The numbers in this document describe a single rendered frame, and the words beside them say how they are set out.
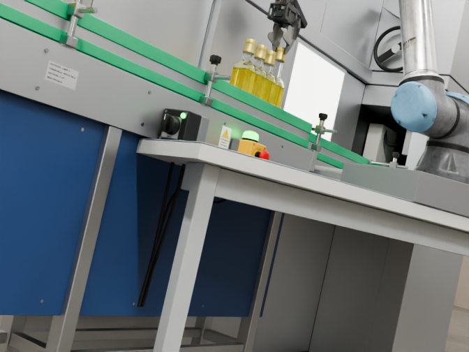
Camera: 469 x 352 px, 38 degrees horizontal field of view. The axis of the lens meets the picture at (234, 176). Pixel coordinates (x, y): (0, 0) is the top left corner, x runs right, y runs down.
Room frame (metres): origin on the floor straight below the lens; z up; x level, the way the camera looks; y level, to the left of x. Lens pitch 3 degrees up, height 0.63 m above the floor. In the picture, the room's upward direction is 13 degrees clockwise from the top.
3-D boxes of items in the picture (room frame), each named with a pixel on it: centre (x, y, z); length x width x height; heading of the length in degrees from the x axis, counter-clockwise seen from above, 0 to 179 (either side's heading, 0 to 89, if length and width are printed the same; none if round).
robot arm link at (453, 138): (1.81, -0.54, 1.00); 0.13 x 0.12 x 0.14; 129
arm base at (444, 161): (1.82, -0.55, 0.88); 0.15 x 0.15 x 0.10
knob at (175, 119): (1.56, 0.17, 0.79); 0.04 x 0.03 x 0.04; 54
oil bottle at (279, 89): (2.22, -0.06, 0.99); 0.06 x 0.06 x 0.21; 53
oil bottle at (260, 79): (2.12, 0.00, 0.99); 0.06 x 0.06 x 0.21; 55
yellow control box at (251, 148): (1.83, -0.02, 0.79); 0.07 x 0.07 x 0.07; 54
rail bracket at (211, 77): (1.71, 0.09, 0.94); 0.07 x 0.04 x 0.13; 54
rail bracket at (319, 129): (2.22, -0.22, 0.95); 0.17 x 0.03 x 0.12; 54
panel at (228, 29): (2.49, -0.09, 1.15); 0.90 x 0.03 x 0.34; 144
